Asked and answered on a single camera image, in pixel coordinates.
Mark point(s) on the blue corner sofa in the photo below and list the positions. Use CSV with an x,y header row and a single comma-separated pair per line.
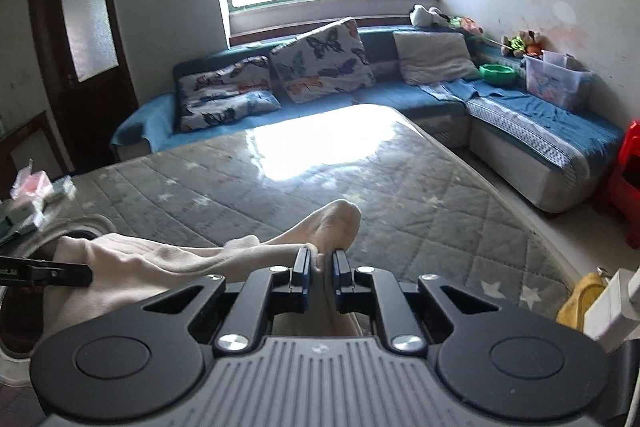
x,y
380,92

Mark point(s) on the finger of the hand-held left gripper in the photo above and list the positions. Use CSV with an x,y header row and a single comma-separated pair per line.
x,y
55,274

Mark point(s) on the dark wooden glass door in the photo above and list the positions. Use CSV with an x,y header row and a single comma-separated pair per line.
x,y
45,32

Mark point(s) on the green plastic basin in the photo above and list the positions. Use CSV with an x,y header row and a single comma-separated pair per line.
x,y
499,74

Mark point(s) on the brown plush toy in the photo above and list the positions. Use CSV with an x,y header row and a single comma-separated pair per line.
x,y
525,41

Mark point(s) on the colourful plush toy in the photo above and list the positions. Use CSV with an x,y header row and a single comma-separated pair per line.
x,y
467,24

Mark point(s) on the clear pink plastic box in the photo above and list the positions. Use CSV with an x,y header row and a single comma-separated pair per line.
x,y
32,182

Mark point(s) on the white pillow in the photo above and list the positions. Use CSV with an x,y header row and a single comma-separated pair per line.
x,y
435,57

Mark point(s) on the red plastic stool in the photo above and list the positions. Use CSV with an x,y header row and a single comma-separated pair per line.
x,y
625,187

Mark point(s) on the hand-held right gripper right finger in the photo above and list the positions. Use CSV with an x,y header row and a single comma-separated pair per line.
x,y
341,279

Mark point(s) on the blue sofa blanket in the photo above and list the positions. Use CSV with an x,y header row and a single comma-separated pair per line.
x,y
540,117

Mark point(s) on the white carton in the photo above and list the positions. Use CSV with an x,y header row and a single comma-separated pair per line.
x,y
615,312

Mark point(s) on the cream long-sleeved shirt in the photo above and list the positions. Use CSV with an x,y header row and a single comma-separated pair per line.
x,y
165,267

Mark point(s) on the white cardboard box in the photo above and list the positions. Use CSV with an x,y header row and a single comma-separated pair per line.
x,y
22,209

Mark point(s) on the butterfly print cushion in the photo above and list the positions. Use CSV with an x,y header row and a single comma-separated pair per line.
x,y
225,97
320,62

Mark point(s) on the grey quilted table cover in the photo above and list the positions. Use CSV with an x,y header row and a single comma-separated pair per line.
x,y
400,217

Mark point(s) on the clear plastic storage box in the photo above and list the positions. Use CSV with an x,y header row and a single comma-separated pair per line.
x,y
555,82

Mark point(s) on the green flat packet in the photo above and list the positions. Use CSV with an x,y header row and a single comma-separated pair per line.
x,y
61,189

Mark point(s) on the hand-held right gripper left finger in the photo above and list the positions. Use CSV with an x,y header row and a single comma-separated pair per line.
x,y
301,279

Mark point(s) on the blue towel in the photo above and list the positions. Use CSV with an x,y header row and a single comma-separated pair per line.
x,y
145,122

